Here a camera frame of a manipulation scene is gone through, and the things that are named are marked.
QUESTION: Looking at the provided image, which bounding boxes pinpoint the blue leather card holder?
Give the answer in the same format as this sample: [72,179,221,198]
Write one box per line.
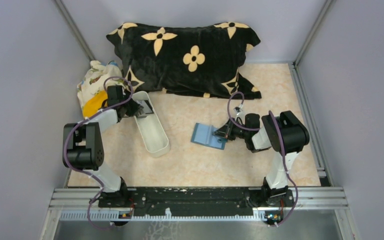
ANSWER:
[190,122,227,150]

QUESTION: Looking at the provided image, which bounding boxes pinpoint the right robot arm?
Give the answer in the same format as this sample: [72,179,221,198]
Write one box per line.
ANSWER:
[213,110,310,190]

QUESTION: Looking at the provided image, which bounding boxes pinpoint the purple cable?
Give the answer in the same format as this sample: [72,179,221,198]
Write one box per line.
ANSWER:
[62,76,135,230]
[227,91,300,227]

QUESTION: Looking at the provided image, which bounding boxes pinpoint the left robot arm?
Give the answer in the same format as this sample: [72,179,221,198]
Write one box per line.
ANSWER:
[62,85,154,193]

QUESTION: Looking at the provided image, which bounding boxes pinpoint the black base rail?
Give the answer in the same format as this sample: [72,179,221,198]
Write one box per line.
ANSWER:
[97,187,294,217]

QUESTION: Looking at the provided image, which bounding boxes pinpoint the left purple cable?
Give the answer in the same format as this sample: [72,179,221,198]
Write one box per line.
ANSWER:
[62,76,135,230]

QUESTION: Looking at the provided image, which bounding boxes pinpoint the white oblong plastic tray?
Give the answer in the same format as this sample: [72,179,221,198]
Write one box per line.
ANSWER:
[132,91,171,158]

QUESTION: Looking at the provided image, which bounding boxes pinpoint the floral patterned cloth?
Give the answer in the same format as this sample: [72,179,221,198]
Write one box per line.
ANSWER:
[76,60,122,109]

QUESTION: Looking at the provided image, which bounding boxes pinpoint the black cards in tray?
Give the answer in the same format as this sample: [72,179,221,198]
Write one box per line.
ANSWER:
[137,100,154,118]

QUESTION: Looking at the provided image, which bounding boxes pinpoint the yellow plastic object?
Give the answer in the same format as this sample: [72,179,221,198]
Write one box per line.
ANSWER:
[81,90,108,118]

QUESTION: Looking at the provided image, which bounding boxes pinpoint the black pillow with cream flowers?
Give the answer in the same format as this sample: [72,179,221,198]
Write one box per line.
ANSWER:
[106,21,262,100]

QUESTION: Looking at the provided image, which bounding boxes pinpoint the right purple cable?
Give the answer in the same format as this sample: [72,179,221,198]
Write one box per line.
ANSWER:
[227,91,300,227]

